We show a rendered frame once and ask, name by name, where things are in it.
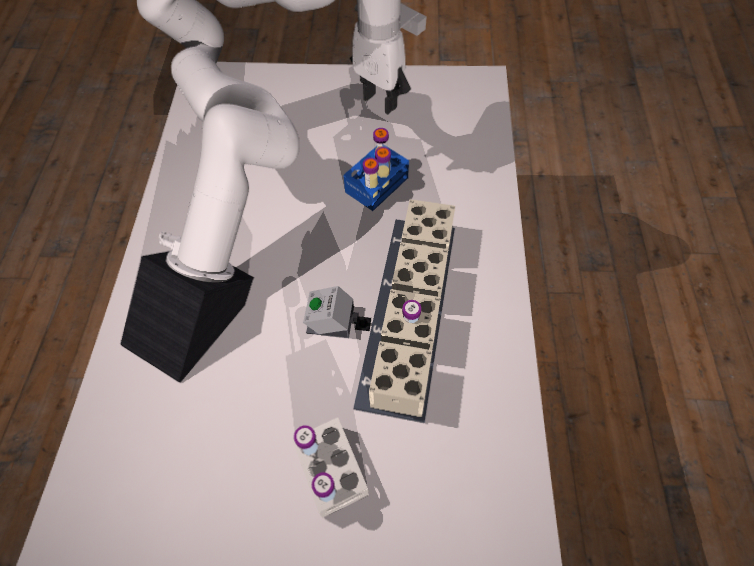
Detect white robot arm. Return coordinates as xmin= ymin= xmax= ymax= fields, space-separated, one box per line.
xmin=137 ymin=0 xmax=427 ymax=283

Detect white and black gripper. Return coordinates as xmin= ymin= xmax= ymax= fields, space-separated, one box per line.
xmin=350 ymin=21 xmax=411 ymax=114

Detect beige bucket adapter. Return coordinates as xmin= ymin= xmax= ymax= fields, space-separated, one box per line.
xmin=369 ymin=341 xmax=432 ymax=417
xmin=381 ymin=289 xmax=441 ymax=350
xmin=392 ymin=242 xmax=448 ymax=297
xmin=402 ymin=199 xmax=455 ymax=249

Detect blue tube rack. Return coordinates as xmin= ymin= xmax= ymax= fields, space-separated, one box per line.
xmin=344 ymin=148 xmax=409 ymax=211

